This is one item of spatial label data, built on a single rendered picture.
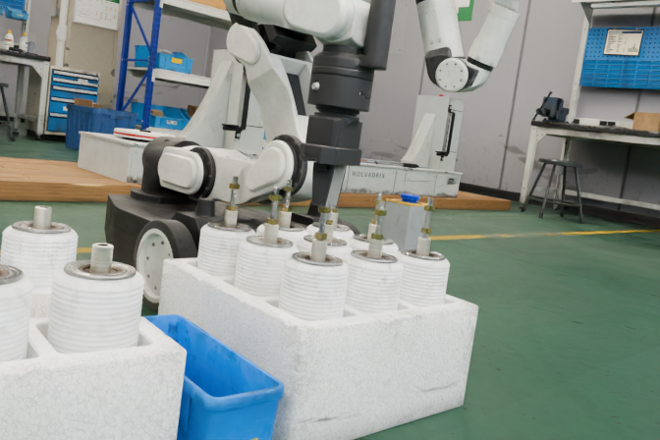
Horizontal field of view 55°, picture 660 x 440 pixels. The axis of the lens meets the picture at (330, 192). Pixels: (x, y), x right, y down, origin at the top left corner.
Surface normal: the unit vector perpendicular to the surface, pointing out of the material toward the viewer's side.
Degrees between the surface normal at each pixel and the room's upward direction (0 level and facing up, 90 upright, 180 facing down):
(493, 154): 90
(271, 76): 113
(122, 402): 90
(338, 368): 90
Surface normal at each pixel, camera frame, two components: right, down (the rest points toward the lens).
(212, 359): -0.75, -0.07
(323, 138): -0.44, 0.03
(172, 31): 0.69, 0.16
